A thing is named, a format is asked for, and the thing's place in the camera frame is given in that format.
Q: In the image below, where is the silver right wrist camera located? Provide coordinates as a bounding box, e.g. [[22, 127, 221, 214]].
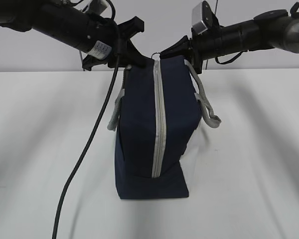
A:
[[191, 0, 220, 35]]

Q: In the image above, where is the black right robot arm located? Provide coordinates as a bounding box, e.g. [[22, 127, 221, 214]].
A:
[[160, 0, 299, 74]]

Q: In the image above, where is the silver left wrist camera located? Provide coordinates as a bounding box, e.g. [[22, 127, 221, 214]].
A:
[[82, 0, 108, 15]]

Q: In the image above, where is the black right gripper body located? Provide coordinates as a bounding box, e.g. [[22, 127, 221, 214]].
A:
[[190, 28, 222, 74]]

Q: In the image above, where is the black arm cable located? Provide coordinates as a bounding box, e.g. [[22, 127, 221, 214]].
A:
[[205, 51, 250, 69], [51, 0, 123, 239]]

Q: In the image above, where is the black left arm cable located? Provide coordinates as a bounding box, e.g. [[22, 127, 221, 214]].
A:
[[51, 0, 123, 239]]

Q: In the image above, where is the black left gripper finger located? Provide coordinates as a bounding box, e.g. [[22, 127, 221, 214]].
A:
[[126, 40, 147, 68], [107, 55, 130, 69]]

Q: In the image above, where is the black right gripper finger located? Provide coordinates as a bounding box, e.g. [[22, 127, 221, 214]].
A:
[[167, 35, 190, 50], [159, 49, 191, 60]]

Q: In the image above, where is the navy and white lunch bag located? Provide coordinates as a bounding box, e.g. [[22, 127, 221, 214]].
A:
[[108, 56, 221, 200]]

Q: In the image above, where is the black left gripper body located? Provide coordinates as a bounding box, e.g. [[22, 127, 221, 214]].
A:
[[82, 16, 145, 71]]

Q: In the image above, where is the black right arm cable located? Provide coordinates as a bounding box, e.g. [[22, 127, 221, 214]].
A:
[[205, 51, 250, 69]]

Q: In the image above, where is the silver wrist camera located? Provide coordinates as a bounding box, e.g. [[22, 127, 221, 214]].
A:
[[82, 0, 108, 15], [191, 0, 220, 35]]

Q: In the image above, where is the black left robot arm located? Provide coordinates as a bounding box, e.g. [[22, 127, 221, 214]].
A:
[[0, 0, 148, 71]]

